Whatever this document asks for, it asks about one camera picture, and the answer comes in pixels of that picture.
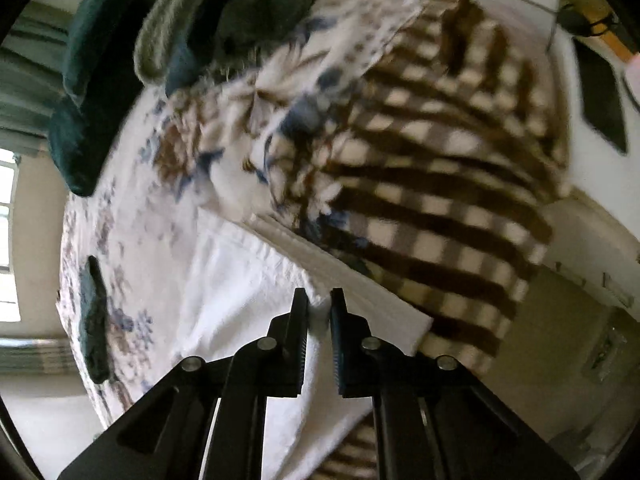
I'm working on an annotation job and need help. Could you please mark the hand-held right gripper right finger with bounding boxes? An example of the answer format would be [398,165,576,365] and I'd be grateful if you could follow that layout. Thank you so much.
[329,287,582,480]

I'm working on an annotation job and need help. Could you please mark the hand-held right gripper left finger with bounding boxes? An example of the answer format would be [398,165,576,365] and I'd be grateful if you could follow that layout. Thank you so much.
[56,287,311,480]

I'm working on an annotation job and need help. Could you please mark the white pants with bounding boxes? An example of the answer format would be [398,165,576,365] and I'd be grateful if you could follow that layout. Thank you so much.
[172,205,436,480]

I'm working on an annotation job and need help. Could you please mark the dark grey folded pants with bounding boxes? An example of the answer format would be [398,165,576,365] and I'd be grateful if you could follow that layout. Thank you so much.
[80,255,113,385]

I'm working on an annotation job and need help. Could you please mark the floral blanket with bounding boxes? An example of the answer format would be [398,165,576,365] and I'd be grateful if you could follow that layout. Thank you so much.
[56,0,436,428]

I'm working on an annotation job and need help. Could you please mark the grey-green curtain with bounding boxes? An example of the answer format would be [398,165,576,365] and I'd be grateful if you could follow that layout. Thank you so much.
[0,4,72,147]
[0,337,78,377]

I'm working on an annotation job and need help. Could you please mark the window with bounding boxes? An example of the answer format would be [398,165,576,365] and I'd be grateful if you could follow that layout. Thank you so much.
[0,147,24,322]

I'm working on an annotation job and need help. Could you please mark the dark blue folded cloth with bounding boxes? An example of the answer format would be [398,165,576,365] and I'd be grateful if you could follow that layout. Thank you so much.
[165,0,333,97]

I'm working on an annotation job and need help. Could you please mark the dark flat panel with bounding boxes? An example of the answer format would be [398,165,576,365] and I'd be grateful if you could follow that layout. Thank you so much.
[573,39,629,154]

